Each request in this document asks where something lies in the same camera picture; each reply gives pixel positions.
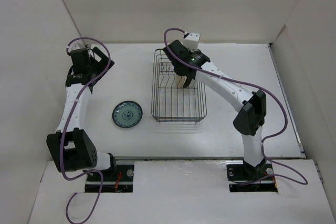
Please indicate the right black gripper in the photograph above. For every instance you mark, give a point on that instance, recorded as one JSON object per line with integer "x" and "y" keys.
{"x": 189, "y": 51}

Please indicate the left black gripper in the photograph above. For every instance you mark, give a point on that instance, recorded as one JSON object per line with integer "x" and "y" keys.
{"x": 104, "y": 60}

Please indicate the cream floral plate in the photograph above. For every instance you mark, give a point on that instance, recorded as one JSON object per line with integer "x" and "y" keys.
{"x": 180, "y": 81}

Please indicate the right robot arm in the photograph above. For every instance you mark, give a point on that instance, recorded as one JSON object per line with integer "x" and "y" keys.
{"x": 250, "y": 106}

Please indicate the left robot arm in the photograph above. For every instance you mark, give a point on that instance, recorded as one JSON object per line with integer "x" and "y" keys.
{"x": 70, "y": 146}

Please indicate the blue patterned plate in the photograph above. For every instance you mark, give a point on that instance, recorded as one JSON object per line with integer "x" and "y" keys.
{"x": 127, "y": 114}

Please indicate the grey wire dish rack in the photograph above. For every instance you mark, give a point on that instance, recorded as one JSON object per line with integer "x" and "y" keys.
{"x": 170, "y": 104}

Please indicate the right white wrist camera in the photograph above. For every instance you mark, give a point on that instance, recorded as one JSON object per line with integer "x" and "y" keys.
{"x": 191, "y": 41}

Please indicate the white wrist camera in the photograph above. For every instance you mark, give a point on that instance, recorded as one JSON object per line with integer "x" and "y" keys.
{"x": 75, "y": 46}
{"x": 191, "y": 41}

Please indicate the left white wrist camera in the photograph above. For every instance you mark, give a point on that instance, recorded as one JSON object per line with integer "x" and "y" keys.
{"x": 75, "y": 46}

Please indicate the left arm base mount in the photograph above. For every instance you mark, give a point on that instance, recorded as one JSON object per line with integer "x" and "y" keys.
{"x": 120, "y": 181}

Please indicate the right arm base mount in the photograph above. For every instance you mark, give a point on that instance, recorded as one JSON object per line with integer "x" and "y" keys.
{"x": 241, "y": 180}

